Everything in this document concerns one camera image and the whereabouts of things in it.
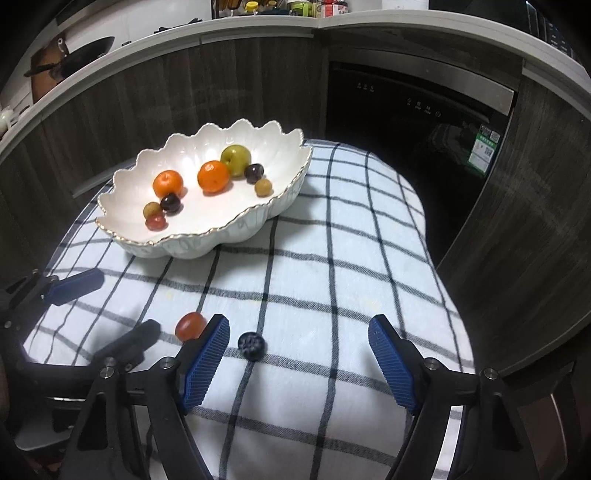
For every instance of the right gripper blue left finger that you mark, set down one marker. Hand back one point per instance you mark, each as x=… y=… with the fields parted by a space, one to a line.
x=198 y=360

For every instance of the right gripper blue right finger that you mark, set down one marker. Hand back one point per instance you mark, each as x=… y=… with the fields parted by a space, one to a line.
x=389 y=350

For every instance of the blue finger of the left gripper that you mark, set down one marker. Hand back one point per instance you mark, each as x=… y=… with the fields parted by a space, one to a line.
x=71 y=288
x=127 y=351

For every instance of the red grape tomato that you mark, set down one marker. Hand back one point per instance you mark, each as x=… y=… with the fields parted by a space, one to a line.
x=190 y=327
x=156 y=222

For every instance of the dark blueberry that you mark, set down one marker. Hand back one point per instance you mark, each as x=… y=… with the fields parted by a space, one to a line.
x=252 y=346

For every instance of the brown longan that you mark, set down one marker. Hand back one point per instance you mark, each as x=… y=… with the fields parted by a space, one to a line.
x=263 y=188
x=151 y=209

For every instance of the dark plum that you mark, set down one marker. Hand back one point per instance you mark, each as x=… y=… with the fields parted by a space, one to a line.
x=170 y=204
x=253 y=173

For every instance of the orange mandarin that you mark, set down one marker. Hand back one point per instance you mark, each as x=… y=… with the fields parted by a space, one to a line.
x=168 y=182
x=213 y=177

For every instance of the green apple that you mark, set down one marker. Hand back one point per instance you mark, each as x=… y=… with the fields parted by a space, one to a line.
x=236 y=157

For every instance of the white checked tablecloth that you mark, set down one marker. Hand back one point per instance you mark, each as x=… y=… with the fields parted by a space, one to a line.
x=353 y=245

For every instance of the white scalloped ceramic bowl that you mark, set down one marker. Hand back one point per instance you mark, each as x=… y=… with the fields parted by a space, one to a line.
x=204 y=220

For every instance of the white teapot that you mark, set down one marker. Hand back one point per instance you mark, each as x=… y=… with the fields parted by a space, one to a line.
x=6 y=116

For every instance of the black wok pan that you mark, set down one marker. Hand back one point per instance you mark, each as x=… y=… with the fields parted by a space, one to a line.
x=72 y=62

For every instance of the wooden cutting board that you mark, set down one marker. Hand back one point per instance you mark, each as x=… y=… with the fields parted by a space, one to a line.
x=42 y=83

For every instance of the green energy label sticker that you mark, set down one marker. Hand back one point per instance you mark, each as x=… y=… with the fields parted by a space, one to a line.
x=484 y=148

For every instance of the built-in black dishwasher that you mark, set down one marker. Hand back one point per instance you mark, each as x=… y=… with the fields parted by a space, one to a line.
x=420 y=116

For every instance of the black spice rack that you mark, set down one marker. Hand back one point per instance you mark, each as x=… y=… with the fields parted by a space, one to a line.
x=234 y=8

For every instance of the yellow cap bottle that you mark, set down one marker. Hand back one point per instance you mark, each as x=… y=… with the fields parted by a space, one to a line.
x=251 y=7

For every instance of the red sauce bottle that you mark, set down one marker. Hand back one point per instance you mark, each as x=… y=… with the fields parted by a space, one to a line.
x=332 y=8

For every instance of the black microwave oven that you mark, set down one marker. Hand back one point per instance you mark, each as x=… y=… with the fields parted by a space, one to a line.
x=544 y=30

